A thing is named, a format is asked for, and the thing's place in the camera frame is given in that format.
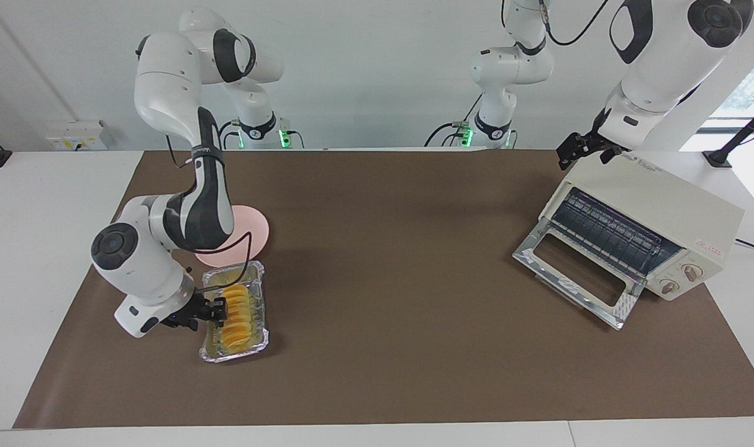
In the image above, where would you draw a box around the sliced yellow bread loaf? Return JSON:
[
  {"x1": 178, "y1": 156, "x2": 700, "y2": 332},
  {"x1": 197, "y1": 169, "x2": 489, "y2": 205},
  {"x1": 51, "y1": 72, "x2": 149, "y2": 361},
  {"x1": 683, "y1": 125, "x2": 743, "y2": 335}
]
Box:
[{"x1": 220, "y1": 284, "x2": 254, "y2": 350}]

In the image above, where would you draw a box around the aluminium foil tray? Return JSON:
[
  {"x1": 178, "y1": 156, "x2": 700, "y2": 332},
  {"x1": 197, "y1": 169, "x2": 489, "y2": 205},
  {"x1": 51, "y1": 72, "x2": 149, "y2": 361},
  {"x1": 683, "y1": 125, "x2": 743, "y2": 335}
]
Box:
[{"x1": 198, "y1": 260, "x2": 273, "y2": 364}]

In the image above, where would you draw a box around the white toaster oven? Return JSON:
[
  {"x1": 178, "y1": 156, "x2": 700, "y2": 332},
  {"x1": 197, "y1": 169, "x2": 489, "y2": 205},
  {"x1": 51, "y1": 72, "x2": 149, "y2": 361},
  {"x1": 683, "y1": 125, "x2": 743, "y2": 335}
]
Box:
[{"x1": 538, "y1": 152, "x2": 745, "y2": 302}]

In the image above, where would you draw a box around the foil-lined glass oven door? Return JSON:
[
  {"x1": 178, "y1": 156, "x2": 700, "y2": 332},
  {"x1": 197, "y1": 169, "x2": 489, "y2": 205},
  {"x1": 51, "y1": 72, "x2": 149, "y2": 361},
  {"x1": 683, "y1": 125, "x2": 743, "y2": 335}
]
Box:
[{"x1": 512, "y1": 219, "x2": 647, "y2": 330}]

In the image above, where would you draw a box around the pink round plate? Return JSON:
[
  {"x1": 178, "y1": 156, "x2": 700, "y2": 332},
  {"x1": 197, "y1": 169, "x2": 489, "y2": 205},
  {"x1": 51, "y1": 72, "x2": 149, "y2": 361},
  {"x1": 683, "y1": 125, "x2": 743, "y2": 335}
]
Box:
[{"x1": 194, "y1": 205, "x2": 273, "y2": 269}]

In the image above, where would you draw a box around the bright window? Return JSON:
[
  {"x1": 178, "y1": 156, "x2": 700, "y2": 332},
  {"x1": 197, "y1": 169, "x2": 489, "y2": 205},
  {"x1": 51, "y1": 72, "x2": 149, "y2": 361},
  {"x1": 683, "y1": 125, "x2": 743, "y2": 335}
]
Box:
[{"x1": 700, "y1": 47, "x2": 754, "y2": 134}]

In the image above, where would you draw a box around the brown table mat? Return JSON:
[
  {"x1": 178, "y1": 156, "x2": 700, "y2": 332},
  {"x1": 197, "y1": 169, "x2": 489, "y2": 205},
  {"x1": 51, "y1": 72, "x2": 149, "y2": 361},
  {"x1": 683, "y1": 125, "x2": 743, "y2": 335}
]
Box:
[{"x1": 14, "y1": 149, "x2": 754, "y2": 430}]

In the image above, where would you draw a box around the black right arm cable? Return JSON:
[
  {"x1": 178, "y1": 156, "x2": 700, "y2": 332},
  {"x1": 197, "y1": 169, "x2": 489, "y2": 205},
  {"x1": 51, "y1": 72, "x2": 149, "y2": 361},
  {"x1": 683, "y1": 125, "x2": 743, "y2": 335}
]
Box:
[{"x1": 165, "y1": 118, "x2": 254, "y2": 294}]

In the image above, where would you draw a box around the oven wire rack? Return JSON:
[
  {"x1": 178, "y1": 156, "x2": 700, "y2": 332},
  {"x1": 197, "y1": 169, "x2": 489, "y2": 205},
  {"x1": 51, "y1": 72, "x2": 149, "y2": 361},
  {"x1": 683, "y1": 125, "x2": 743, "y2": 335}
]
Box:
[{"x1": 551, "y1": 188, "x2": 683, "y2": 278}]

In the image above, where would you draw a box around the black camera stand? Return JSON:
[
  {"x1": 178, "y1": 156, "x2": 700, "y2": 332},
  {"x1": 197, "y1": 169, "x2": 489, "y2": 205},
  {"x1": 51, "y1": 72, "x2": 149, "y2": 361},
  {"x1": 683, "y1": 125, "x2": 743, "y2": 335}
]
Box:
[{"x1": 702, "y1": 99, "x2": 754, "y2": 169}]

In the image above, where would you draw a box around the white wall socket box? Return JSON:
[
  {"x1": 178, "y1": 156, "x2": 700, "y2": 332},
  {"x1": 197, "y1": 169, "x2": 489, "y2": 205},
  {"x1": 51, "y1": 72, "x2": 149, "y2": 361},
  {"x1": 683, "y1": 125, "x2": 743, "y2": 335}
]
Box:
[{"x1": 45, "y1": 120, "x2": 108, "y2": 151}]

